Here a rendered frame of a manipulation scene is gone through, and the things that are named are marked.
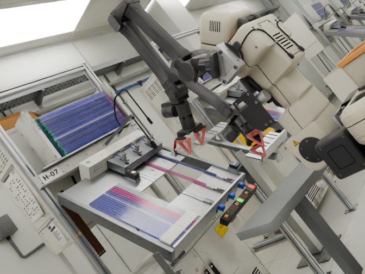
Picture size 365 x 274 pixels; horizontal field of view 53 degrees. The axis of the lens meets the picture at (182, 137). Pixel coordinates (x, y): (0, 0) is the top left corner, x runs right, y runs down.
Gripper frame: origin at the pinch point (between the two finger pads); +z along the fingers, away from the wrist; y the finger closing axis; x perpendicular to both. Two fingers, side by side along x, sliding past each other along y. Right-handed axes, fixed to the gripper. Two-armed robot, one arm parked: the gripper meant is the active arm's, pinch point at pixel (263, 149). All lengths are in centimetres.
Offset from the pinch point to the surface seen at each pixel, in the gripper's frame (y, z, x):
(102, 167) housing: -22, -54, -71
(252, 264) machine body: -84, 16, -27
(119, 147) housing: -26, -64, -58
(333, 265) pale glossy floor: -88, 39, 11
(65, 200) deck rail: -9, -38, -92
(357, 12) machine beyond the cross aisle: -371, -337, 396
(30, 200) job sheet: -21, -59, -115
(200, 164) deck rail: -45, -37, -23
